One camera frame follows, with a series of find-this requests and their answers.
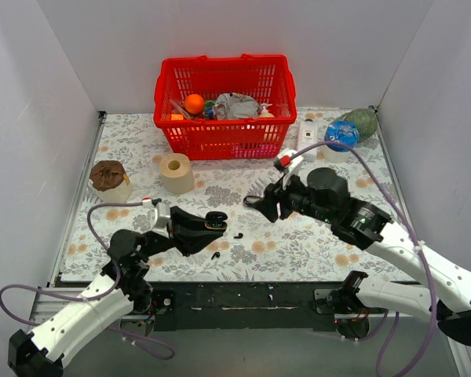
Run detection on black gold-trimmed charging case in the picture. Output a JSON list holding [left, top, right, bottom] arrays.
[[205, 211, 228, 230]]

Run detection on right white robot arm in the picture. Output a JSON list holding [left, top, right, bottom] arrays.
[[243, 168, 471, 346]]

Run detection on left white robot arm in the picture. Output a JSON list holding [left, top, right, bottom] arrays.
[[8, 198, 228, 376]]

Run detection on beige paper roll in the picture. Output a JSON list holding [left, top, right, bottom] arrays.
[[159, 153, 195, 194]]

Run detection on white rectangular bottle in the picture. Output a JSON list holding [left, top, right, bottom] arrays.
[[296, 118, 319, 162]]

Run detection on blue-lidded white jar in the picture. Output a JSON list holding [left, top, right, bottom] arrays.
[[320, 120, 360, 163]]

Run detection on floral patterned table mat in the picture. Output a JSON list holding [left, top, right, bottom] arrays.
[[59, 114, 407, 284]]

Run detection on brown-topped paper cup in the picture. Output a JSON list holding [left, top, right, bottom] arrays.
[[89, 160, 133, 203]]

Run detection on crumpled silver foil bag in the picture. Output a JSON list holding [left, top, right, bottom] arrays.
[[214, 93, 261, 120]]

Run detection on green textured ball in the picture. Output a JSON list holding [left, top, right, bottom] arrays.
[[343, 108, 378, 142]]

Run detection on red plastic shopping basket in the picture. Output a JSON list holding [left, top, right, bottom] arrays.
[[154, 54, 297, 160]]

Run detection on orange fruit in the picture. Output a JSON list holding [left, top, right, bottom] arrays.
[[184, 93, 205, 115]]

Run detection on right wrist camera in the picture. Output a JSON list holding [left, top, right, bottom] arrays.
[[274, 148, 304, 189]]

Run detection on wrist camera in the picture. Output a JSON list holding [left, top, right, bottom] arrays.
[[274, 148, 304, 189], [141, 197, 171, 239]]

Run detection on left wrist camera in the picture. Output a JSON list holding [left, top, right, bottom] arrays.
[[141, 197, 171, 239]]

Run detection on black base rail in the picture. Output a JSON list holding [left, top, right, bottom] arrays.
[[105, 280, 374, 333]]

